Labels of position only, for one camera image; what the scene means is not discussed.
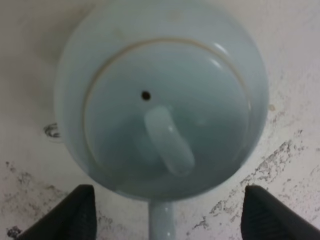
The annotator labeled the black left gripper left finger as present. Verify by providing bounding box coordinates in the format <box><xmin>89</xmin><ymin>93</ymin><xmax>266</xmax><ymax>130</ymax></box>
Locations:
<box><xmin>18</xmin><ymin>185</ymin><xmax>97</xmax><ymax>240</ymax></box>

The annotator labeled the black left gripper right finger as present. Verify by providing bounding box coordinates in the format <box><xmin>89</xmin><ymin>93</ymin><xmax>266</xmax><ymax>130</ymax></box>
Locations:
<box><xmin>240</xmin><ymin>185</ymin><xmax>320</xmax><ymax>240</ymax></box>

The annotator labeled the light blue porcelain teapot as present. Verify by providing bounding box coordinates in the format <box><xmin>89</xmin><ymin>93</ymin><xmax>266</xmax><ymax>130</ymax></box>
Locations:
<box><xmin>54</xmin><ymin>0</ymin><xmax>269</xmax><ymax>240</ymax></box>

